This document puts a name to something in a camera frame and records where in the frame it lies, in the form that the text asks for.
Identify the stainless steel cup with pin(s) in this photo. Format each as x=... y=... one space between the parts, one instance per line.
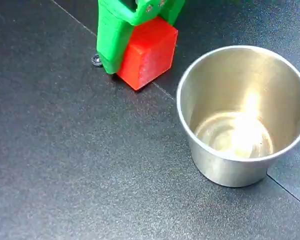
x=227 y=170

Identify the small shiny screw head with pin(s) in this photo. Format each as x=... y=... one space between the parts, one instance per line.
x=96 y=60

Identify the red cube block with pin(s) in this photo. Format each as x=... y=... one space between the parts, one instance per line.
x=150 y=50

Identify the black table mat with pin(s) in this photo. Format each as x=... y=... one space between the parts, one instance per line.
x=65 y=150

